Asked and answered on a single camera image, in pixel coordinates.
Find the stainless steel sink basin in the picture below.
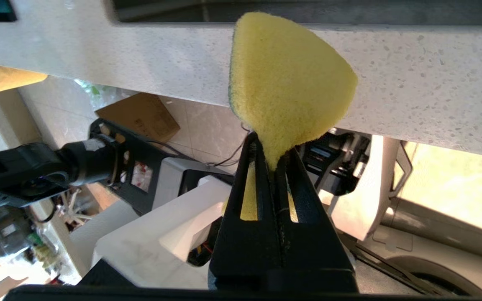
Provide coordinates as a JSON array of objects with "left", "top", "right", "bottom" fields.
[{"left": 109, "top": 0, "right": 482, "bottom": 26}]

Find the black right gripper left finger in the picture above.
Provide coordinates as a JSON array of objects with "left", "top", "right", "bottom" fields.
[{"left": 208, "top": 133, "right": 283, "bottom": 291}]

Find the yellow fish-shaped sponge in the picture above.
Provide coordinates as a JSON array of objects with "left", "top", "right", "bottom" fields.
[{"left": 222, "top": 12, "right": 359, "bottom": 222}]

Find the white green plastic bag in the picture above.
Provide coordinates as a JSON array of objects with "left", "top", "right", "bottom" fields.
[{"left": 76, "top": 79, "right": 112, "bottom": 99}]

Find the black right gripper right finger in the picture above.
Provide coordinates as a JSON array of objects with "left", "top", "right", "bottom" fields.
[{"left": 274, "top": 148, "right": 359, "bottom": 293}]

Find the orange-yellow cylinder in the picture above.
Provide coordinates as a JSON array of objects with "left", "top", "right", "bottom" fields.
[{"left": 0, "top": 64, "right": 48, "bottom": 93}]

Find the brown cardboard piece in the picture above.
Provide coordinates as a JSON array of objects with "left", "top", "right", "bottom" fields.
[{"left": 95, "top": 93, "right": 181, "bottom": 145}]

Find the white robot chassis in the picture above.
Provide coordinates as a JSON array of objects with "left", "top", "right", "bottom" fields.
[{"left": 69, "top": 130, "right": 482, "bottom": 301}]

